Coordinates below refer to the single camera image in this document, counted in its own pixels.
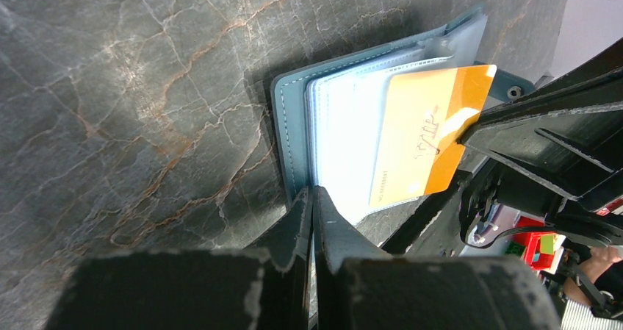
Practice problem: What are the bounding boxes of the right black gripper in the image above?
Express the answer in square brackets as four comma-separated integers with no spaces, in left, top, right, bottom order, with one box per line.
[460,40,622,248]

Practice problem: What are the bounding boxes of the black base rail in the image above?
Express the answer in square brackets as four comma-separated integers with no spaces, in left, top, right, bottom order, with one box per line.
[381,170,473,255]

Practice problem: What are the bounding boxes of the gold VIP card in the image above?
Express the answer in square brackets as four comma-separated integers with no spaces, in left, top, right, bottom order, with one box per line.
[369,65,497,208]

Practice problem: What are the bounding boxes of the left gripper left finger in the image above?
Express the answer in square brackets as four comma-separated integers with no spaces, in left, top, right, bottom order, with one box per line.
[46,188,312,329]

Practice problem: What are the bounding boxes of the blue card holder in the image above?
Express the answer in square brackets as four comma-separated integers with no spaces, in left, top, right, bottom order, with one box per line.
[271,6,514,225]

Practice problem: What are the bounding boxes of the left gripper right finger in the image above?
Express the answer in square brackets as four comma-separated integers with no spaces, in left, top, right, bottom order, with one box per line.
[312,186,561,329]

